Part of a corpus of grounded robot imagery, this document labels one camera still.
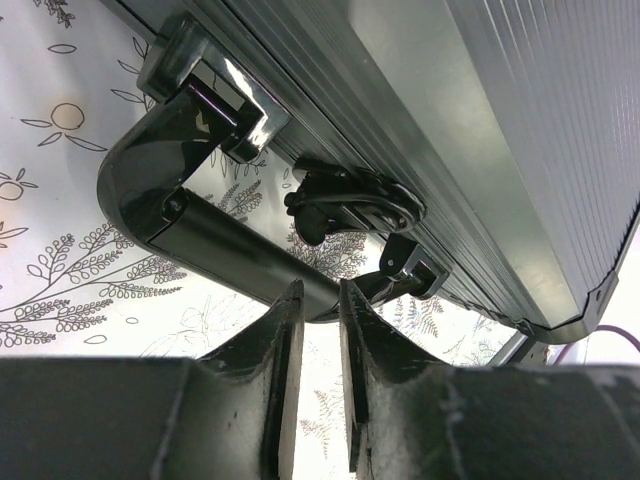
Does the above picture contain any black poker chip case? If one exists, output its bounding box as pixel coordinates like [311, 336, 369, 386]
[97, 1, 639, 344]

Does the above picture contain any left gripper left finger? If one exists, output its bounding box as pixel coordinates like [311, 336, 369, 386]
[1, 281, 304, 479]

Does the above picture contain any floral table mat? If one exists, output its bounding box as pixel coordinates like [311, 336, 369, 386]
[1, 1, 513, 479]

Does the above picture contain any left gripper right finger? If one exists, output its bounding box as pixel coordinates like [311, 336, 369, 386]
[339, 281, 639, 479]

